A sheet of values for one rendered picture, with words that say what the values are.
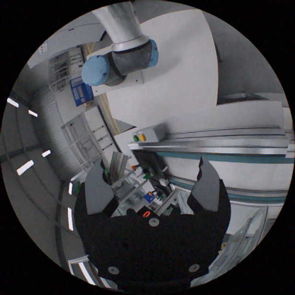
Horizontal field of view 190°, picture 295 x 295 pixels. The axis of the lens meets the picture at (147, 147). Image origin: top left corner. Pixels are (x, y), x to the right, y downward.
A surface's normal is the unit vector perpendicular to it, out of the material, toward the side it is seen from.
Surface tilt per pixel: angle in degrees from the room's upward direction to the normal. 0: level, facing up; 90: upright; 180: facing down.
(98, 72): 38
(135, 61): 65
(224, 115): 0
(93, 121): 90
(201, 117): 0
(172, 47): 0
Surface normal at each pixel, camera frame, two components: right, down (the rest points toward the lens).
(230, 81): -0.70, 0.52
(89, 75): -0.11, 0.66
